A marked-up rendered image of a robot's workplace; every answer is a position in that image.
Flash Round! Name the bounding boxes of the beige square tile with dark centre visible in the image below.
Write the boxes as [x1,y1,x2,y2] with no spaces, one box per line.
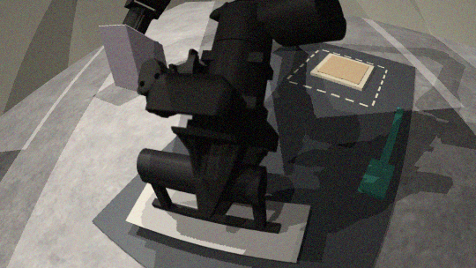
[310,54,375,91]

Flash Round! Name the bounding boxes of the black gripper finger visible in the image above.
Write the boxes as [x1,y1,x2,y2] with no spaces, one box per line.
[171,126,251,219]
[215,146,268,215]

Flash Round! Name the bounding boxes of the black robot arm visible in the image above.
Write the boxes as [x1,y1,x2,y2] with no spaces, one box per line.
[122,0,346,102]

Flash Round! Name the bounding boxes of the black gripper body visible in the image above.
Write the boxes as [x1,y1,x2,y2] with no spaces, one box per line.
[145,40,279,153]

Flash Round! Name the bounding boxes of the green trowel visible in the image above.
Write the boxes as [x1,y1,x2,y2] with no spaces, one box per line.
[357,107,404,200]

